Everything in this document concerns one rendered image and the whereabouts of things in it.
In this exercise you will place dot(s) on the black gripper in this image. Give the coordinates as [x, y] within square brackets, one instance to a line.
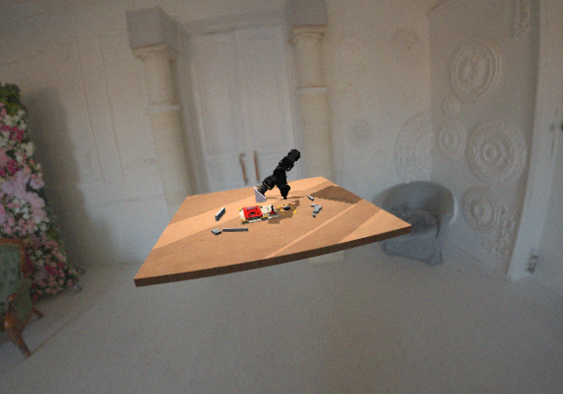
[284, 188]

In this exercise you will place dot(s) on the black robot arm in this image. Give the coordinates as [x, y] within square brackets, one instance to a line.
[286, 162]

